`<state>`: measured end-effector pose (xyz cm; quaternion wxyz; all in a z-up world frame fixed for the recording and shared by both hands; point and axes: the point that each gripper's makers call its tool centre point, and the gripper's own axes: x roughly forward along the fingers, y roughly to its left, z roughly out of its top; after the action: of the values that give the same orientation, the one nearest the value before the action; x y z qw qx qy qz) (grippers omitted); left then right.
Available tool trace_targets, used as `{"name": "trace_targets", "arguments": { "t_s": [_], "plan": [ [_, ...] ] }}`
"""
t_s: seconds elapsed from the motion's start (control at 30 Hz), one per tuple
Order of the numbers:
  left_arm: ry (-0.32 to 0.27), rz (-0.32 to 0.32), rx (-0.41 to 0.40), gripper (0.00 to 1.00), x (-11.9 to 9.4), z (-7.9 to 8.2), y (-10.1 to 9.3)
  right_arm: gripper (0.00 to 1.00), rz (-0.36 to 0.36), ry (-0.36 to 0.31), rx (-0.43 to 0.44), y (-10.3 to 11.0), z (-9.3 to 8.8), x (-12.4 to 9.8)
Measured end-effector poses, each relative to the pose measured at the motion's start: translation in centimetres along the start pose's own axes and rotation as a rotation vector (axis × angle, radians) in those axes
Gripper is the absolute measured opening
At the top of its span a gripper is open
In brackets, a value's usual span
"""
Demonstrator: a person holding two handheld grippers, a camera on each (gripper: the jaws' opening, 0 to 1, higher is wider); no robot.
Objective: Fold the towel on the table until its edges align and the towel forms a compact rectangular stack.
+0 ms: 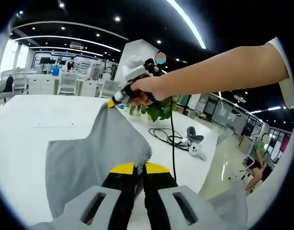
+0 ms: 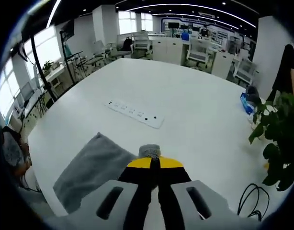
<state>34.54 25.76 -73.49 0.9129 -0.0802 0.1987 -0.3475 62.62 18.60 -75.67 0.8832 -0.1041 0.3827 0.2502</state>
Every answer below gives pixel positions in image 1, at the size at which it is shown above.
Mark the coiled black cable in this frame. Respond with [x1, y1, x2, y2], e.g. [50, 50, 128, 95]
[148, 127, 190, 150]

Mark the white swivel chair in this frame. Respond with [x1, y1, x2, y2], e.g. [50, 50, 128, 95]
[241, 155, 258, 183]

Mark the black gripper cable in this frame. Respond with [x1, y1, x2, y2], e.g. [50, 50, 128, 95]
[170, 95, 178, 183]

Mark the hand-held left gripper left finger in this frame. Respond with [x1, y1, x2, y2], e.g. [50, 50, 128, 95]
[63, 162, 138, 230]

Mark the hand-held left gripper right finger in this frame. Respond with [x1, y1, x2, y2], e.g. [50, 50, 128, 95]
[144, 162, 212, 230]

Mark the white table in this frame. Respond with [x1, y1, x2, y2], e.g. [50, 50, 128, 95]
[0, 94, 226, 228]

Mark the person's right hand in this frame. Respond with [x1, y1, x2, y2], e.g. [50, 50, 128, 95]
[130, 76, 170, 102]

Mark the grey curved device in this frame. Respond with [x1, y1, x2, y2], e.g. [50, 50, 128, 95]
[186, 126, 205, 144]

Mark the person's white sleeve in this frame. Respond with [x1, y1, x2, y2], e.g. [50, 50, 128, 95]
[265, 35, 294, 108]

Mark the white mesh office chair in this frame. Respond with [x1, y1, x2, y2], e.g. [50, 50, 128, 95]
[58, 71, 78, 95]
[12, 68, 28, 94]

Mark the green potted plant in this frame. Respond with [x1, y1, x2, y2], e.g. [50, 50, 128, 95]
[126, 94, 180, 123]

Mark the white handheld controller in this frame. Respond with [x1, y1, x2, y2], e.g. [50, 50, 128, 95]
[189, 143, 207, 161]

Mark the black jacket on chair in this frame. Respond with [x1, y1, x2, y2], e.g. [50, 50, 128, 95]
[0, 75, 14, 93]

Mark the grey towel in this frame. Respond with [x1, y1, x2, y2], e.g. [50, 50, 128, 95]
[45, 102, 153, 220]

